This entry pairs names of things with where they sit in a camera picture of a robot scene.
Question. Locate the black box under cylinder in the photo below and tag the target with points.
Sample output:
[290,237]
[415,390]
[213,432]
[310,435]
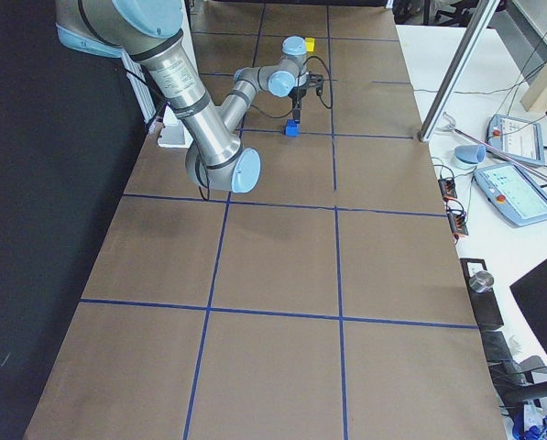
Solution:
[484,304]

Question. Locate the blue cup on tape roll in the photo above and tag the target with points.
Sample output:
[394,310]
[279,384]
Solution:
[466,157]

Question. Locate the orange black connector block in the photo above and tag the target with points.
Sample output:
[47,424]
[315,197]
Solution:
[447,188]

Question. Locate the metal cylinder weight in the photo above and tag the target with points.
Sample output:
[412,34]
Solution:
[481,282]

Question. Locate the white pedestal column with base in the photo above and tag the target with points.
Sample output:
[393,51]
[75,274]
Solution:
[173,134]

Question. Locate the near teach pendant tablet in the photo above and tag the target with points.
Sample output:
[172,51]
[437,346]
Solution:
[520,200]

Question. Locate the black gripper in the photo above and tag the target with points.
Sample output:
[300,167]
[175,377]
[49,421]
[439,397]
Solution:
[300,93]

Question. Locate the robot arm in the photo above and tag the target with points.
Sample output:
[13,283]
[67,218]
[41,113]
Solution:
[151,33]

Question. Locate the aluminium frame post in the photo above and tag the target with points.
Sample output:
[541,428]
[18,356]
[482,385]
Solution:
[477,25]

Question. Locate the reacher grabber stick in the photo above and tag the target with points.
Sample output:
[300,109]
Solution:
[495,152]

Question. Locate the blue wooden block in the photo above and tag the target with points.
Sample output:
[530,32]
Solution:
[292,128]

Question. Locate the yellow wooden block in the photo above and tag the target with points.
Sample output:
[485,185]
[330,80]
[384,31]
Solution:
[310,44]

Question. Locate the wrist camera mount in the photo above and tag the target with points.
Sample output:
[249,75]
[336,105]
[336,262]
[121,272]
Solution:
[315,81]

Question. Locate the far teach pendant tablet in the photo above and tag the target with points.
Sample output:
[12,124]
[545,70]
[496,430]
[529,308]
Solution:
[518,138]

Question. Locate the teach pendant tablet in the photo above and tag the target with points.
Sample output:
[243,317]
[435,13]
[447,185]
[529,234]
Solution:
[520,200]
[518,138]

